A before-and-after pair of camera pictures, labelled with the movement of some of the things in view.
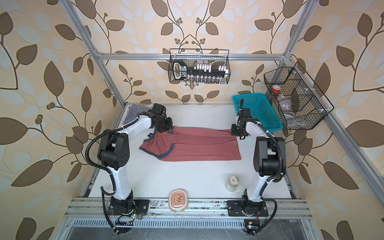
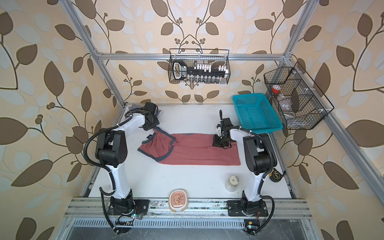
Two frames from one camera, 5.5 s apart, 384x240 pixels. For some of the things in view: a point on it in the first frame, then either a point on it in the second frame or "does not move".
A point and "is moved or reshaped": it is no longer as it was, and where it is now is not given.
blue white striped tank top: [134, 110] does not move
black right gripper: [234, 132] to [216, 143]
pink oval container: [178, 200] does not move
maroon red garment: [183, 144] is moved or reshaped
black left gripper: [169, 126] to [156, 122]
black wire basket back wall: [197, 66] does not move
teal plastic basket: [261, 109] does not move
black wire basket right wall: [300, 104] does not move
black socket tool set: [200, 73] does not move
